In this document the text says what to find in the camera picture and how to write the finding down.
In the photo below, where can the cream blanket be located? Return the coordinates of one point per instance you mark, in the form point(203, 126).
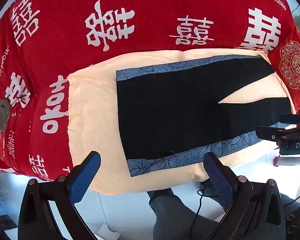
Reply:
point(90, 105)

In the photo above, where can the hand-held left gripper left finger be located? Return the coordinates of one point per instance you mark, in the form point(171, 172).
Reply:
point(84, 178)

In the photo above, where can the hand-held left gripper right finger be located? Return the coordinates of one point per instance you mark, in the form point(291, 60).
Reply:
point(219, 178)

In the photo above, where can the white paper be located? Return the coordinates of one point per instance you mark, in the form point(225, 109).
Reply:
point(107, 232)

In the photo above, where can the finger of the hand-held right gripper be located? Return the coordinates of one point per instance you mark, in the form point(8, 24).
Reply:
point(293, 118)
point(271, 133)

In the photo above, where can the black pants blue floral trim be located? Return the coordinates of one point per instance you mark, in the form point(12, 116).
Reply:
point(165, 110)

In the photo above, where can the red printed blanket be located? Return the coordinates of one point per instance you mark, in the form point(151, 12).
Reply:
point(152, 7)

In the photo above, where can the white cylinder red end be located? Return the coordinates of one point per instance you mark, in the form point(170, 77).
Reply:
point(290, 161)

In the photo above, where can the person's leg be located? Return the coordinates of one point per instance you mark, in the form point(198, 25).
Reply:
point(170, 212)

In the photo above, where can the red pillow round pattern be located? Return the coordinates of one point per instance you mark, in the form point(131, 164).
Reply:
point(288, 60)

